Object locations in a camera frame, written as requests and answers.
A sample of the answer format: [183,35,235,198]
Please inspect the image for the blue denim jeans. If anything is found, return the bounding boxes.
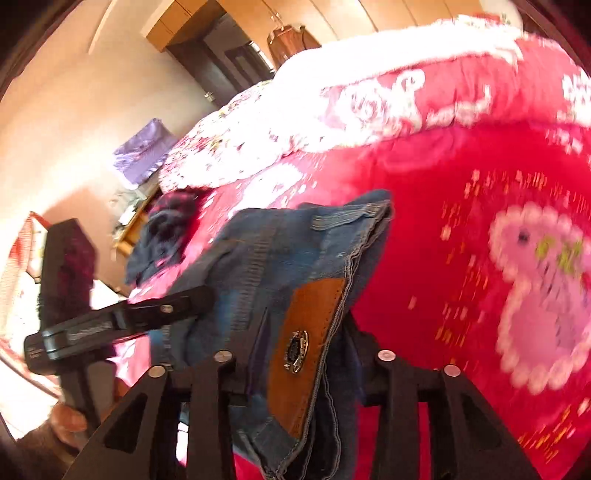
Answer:
[149,190,394,479]

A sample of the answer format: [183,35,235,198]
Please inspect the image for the person's left hand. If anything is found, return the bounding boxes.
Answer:
[48,377,133,451]

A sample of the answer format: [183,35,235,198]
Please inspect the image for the brown hanging garment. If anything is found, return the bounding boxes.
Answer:
[266,25,322,69]

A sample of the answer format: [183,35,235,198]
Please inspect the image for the dark fuzzy garment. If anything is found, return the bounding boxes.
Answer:
[124,189,212,288]

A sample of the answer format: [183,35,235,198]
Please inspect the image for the folded floral quilt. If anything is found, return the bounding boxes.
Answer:
[159,15,590,192]

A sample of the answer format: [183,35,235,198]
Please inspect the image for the purple cloth on wall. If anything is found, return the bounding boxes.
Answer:
[113,118,177,188]

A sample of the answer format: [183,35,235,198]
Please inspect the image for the red floral rose blanket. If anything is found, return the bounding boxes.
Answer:
[110,32,591,480]

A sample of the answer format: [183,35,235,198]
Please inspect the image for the wooden wardrobe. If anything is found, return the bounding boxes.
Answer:
[141,0,483,60]

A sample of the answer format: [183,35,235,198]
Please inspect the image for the wooden side table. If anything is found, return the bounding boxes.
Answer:
[112,185,162,258]

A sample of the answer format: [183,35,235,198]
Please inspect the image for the black camera box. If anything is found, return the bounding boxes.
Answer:
[38,219,96,330]

